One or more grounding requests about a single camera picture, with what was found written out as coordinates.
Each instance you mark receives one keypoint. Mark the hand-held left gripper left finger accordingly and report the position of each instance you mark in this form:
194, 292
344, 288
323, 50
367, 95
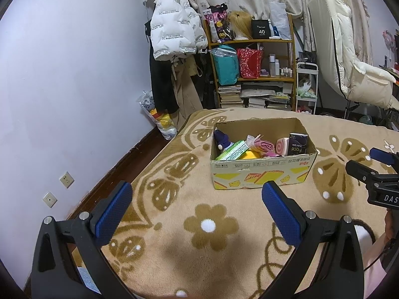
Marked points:
113, 215

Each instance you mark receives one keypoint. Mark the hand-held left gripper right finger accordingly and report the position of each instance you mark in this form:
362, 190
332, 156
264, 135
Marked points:
280, 215

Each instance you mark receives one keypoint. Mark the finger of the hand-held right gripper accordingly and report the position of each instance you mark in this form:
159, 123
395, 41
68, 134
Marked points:
385, 156
361, 171

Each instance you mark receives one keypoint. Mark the printed cardboard box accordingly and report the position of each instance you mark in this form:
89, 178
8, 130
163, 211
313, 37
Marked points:
265, 171

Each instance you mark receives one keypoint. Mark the yellow plush toy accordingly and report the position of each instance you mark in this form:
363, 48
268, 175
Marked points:
249, 155

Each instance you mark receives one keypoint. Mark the pink white soft packet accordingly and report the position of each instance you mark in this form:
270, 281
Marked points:
282, 146

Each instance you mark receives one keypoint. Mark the black tissue pack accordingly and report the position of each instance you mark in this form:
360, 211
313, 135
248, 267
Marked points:
297, 144

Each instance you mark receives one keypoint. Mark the green tissue pack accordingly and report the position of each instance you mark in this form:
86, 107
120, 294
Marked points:
233, 151

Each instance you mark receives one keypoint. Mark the beige patterned carpet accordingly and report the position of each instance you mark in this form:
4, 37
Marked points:
174, 199

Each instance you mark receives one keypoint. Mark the person's pink clothing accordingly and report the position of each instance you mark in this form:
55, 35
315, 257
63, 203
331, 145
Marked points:
374, 274

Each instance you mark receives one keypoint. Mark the purple plush toy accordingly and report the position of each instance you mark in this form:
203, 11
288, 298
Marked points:
222, 138

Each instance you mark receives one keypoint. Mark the pale green bundle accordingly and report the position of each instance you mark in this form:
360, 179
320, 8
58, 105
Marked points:
305, 92

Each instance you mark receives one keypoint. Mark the white trolley cart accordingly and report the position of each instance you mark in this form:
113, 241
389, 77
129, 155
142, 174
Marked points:
314, 81

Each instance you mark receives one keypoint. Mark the clear plastic bag of toys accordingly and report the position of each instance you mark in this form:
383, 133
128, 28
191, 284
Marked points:
159, 118

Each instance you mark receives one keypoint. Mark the cream padded recliner chair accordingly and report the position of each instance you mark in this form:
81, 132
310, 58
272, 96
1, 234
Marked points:
343, 53

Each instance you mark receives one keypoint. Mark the wooden shelf rack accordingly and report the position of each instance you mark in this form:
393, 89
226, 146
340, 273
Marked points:
293, 81

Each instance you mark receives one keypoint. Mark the pile of books and papers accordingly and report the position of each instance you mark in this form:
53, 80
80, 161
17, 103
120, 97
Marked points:
265, 98

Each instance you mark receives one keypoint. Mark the stack of books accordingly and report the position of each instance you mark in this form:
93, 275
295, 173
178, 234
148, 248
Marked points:
229, 96

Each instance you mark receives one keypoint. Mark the row of cosmetic bottles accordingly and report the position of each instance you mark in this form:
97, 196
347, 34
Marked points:
279, 68

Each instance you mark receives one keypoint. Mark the black hanging coat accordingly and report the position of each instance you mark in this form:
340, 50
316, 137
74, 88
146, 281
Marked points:
160, 84

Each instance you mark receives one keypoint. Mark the beige trench coat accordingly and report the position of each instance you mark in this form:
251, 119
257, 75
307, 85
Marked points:
187, 96

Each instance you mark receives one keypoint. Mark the red patterned bag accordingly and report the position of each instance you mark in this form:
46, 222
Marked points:
248, 64

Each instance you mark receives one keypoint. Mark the teal shopping bag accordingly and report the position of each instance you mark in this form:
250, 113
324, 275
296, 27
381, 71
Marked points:
225, 67

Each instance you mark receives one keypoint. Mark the white plastic bag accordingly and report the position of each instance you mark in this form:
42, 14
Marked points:
279, 18

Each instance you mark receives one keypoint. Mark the black square box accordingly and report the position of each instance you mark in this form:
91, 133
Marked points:
261, 29

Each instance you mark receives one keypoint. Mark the blonde wig on stand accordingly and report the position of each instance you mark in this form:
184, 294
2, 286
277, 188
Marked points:
241, 25

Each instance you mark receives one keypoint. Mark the white puffer jacket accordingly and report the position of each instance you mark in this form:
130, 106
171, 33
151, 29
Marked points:
174, 21

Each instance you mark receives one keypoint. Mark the pink and black bag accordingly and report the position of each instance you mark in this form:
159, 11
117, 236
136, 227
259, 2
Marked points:
218, 21

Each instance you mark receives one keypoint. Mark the white wall power socket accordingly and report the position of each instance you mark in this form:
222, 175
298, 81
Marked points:
67, 179

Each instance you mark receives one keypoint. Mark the white wall antenna socket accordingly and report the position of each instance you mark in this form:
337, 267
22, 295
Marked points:
50, 199

